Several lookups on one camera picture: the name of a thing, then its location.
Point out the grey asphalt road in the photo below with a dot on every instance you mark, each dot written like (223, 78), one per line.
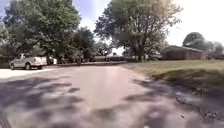
(100, 96)

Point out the medium dark green tree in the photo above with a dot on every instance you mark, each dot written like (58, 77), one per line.
(83, 43)

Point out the large broad-crowned tree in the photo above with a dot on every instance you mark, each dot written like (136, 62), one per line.
(140, 23)

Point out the red brick house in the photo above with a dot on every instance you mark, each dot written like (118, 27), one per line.
(181, 53)

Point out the green grass lawn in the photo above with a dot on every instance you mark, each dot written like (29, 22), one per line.
(190, 71)

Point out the big leafy tree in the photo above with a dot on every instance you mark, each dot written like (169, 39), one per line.
(40, 26)

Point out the white pickup truck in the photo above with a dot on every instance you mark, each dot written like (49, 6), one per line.
(28, 61)

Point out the dark round tree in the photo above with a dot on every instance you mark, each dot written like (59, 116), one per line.
(193, 39)

